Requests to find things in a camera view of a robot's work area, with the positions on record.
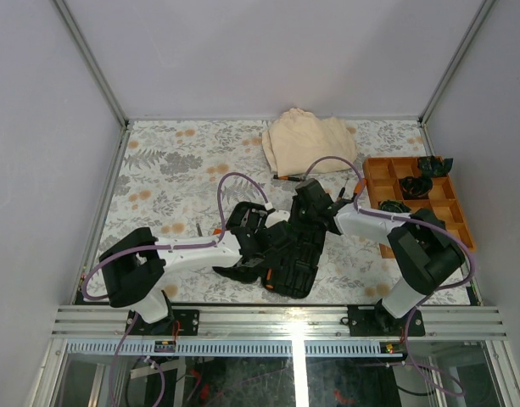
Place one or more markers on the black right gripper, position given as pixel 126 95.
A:
pixel 297 203

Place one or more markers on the steel claw hammer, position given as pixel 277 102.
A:
pixel 252 219

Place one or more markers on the dark green tool case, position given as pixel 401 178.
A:
pixel 295 268

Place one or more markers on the large black orange screwdriver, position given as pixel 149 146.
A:
pixel 268 284

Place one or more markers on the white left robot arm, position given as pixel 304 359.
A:
pixel 135 268

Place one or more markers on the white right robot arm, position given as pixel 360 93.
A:
pixel 424 251

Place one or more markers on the small precision screwdriver by bag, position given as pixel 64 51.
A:
pixel 288 178

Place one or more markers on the cream cloth bag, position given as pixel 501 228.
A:
pixel 298 138

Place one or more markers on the orange compartment tray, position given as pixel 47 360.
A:
pixel 383 177

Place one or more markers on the floral table mat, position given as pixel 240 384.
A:
pixel 168 180

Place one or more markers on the dark tape roll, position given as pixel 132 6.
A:
pixel 393 206
pixel 434 167
pixel 416 187

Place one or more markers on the dark tape roll top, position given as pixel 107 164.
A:
pixel 434 167

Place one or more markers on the orange handled long screwdriver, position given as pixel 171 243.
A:
pixel 359 188

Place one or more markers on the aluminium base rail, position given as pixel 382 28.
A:
pixel 255 330

